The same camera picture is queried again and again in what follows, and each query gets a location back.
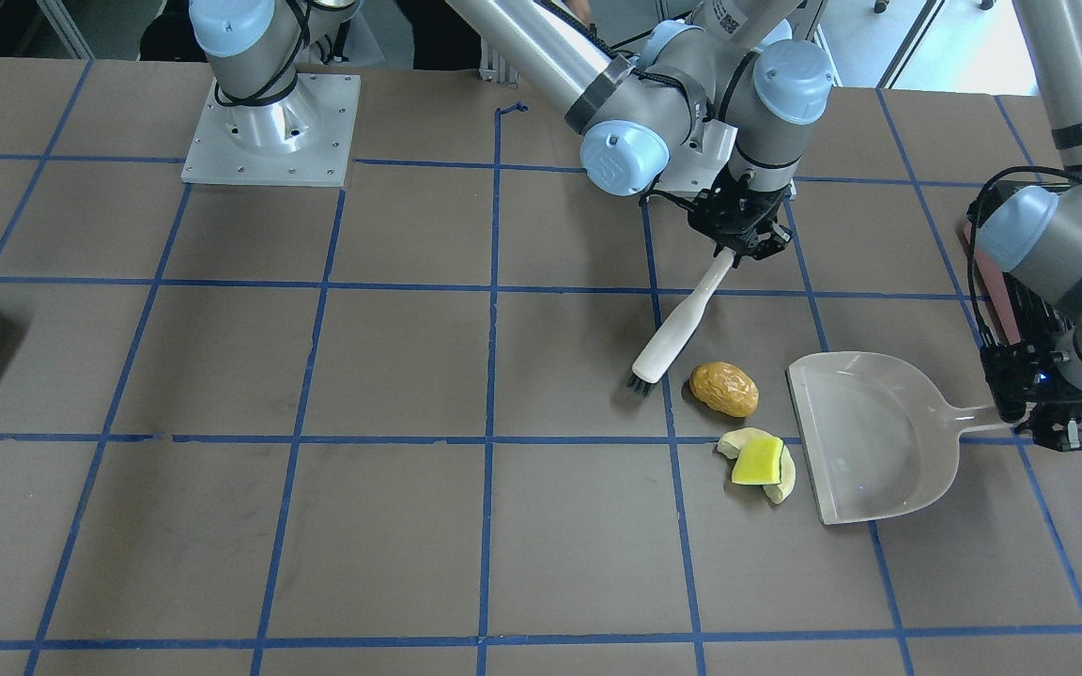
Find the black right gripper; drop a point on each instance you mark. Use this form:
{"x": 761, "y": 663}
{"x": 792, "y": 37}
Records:
{"x": 727, "y": 225}

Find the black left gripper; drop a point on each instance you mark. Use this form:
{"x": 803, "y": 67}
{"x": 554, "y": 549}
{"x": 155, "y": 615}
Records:
{"x": 1037, "y": 401}

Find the white plastic dustpan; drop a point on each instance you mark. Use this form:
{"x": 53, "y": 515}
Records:
{"x": 880, "y": 439}

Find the white hand brush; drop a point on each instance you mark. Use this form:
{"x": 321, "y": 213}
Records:
{"x": 673, "y": 334}

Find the brown potato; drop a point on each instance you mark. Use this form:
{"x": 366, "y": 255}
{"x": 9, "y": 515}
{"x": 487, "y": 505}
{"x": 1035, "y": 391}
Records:
{"x": 724, "y": 387}

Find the pale banana peel piece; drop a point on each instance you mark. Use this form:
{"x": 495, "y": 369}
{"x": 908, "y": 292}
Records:
{"x": 729, "y": 445}

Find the yellow green sponge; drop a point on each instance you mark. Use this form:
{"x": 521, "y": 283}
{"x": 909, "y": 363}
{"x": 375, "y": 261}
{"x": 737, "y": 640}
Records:
{"x": 759, "y": 462}

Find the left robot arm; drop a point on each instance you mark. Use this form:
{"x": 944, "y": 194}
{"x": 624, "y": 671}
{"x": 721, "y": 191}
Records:
{"x": 1053, "y": 33}

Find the pink bin with black bag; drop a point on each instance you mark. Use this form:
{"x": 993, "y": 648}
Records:
{"x": 1001, "y": 291}

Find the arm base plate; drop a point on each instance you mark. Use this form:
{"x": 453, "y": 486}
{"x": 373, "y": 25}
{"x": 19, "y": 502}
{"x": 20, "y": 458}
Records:
{"x": 302, "y": 140}
{"x": 690, "y": 172}

